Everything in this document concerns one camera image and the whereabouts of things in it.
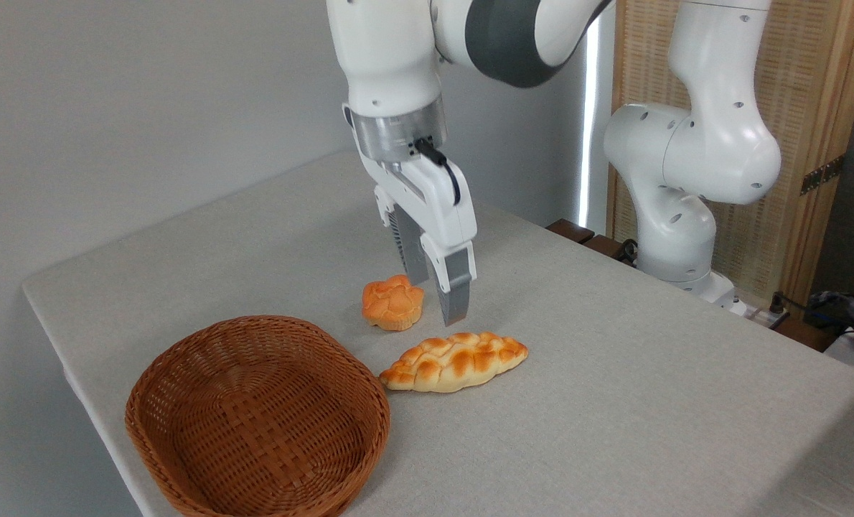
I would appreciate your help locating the brown wooden board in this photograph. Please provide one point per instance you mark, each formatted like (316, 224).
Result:
(804, 334)

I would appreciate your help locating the grey tablecloth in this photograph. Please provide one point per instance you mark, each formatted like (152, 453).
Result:
(613, 402)

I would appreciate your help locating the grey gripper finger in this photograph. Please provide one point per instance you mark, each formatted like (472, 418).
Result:
(456, 287)
(407, 251)

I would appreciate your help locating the round flower-shaped bread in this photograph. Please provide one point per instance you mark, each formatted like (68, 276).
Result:
(392, 301)

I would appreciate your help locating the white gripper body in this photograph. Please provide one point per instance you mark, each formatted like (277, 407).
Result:
(434, 208)

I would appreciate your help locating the brown wicker basket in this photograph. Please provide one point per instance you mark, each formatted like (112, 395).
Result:
(255, 416)

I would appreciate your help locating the brass screen hinge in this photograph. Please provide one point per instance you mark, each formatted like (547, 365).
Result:
(822, 174)

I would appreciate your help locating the small white camera box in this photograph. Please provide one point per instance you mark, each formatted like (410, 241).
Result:
(348, 122)

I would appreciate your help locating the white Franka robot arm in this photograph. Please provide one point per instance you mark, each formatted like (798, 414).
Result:
(384, 57)

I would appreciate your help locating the white power strip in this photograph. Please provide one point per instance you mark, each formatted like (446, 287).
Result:
(761, 314)

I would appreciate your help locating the long braided bread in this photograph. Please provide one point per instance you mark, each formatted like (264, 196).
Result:
(456, 362)

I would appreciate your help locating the dark brown wooden block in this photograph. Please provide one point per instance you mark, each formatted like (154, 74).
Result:
(603, 245)
(570, 230)

